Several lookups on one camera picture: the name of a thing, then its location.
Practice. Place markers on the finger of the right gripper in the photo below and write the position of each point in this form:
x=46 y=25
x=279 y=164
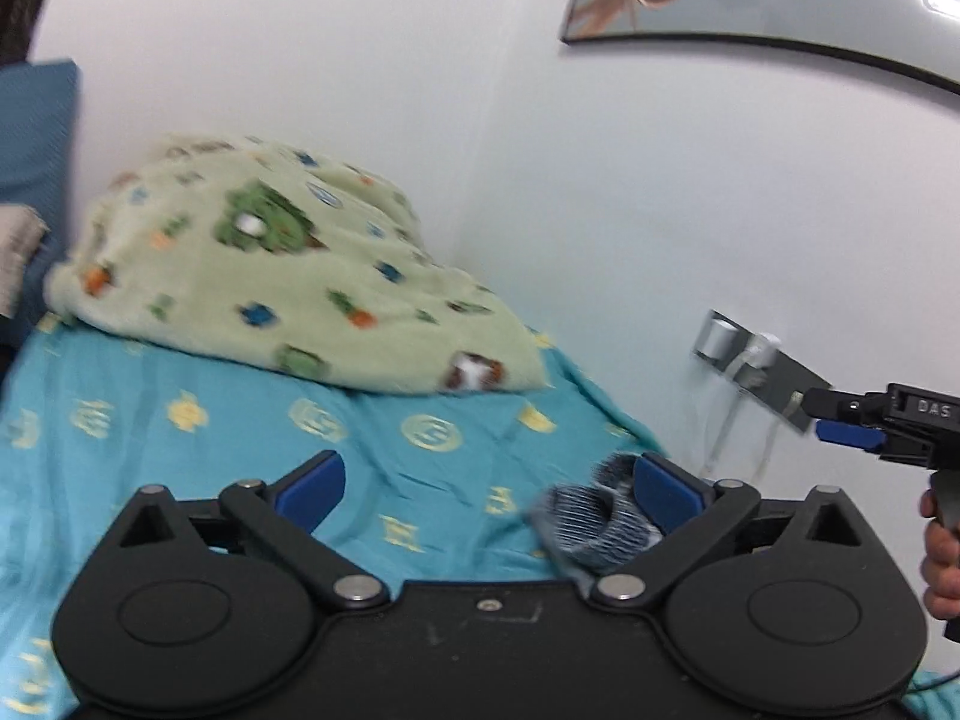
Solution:
x=867 y=439
x=861 y=410

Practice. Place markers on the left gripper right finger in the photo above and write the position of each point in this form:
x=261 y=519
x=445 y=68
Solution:
x=699 y=523

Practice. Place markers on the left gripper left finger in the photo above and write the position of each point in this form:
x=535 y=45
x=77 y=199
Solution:
x=278 y=521

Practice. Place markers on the blue denim jeans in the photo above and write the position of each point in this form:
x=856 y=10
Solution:
x=590 y=530

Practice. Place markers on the person's right hand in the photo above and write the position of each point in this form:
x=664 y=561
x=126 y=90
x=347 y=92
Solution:
x=939 y=568

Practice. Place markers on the teal patterned bed sheet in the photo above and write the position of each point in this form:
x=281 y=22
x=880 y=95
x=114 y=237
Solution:
x=127 y=593

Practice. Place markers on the green cartoon fleece blanket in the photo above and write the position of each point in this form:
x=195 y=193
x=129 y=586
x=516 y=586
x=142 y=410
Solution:
x=258 y=252

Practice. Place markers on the grey pillow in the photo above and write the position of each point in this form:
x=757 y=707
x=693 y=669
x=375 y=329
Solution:
x=21 y=234

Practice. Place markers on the blue cushion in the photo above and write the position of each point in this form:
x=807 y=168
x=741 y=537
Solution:
x=38 y=115

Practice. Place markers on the dark wall outlet panel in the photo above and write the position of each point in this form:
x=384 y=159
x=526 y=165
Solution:
x=757 y=366

